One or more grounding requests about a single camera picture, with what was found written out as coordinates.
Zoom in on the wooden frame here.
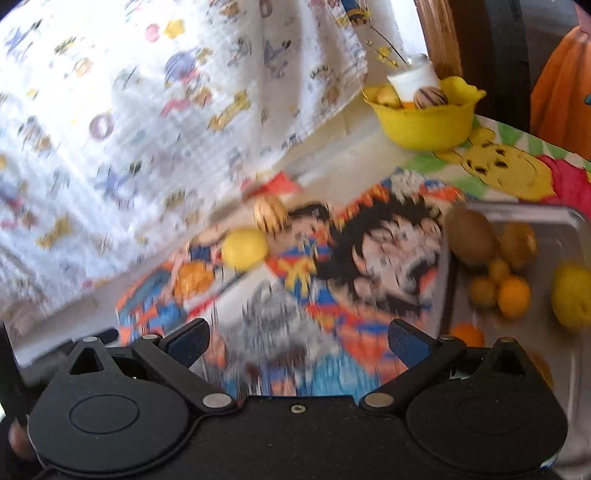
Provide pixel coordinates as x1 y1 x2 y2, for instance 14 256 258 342
413 0 465 82

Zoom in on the orange rounded object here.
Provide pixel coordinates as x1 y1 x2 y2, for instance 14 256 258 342
529 25 591 160

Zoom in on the small yellow fruit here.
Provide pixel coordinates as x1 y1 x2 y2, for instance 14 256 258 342
372 86 403 110

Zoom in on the dark furniture panel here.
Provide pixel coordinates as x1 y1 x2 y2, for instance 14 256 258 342
462 0 579 134

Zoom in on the yellow plastic bowl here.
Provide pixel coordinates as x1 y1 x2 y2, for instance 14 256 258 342
362 76 487 152

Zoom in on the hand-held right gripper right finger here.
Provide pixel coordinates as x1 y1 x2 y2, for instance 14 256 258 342
361 318 528 411

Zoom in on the cartoon character drawing sheet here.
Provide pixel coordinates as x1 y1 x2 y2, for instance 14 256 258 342
115 168 468 398

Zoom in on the small yellow-brown fruit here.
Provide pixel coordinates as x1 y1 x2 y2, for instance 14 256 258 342
468 275 499 309
488 257 513 285

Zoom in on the round yellow fruit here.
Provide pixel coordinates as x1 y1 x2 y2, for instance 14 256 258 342
221 228 270 271

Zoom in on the white cup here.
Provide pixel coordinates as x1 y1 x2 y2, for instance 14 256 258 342
386 54 438 100

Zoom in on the yellow flower twig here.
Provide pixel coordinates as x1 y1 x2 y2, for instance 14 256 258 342
367 18 410 66

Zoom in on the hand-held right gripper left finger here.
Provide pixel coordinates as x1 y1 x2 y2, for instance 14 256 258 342
67 318 234 414

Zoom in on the lumpy yellow fruit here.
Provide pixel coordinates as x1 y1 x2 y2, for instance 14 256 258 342
551 263 591 332

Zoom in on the striped pepino melon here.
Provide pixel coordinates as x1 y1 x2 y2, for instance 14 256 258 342
252 193 291 234
413 86 450 110

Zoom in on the small orange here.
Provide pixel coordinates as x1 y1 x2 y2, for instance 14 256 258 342
496 275 532 319
450 322 486 347

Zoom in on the small brown kiwi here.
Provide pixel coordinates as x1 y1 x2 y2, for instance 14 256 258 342
499 222 539 271

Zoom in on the person's left hand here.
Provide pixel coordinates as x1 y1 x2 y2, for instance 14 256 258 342
8 421 38 463

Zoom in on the white cartoon printed cloth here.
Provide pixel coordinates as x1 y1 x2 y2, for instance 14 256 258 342
0 0 371 334

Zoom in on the metal tray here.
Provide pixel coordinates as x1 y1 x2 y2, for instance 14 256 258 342
438 203 591 462

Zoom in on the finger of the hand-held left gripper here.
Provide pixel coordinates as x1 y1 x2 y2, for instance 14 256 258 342
18 328 119 371

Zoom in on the yellow bear drawing sheet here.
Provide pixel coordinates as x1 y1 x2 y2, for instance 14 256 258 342
401 114 591 209

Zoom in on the large brown kiwi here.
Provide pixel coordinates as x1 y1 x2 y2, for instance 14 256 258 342
445 207 500 269

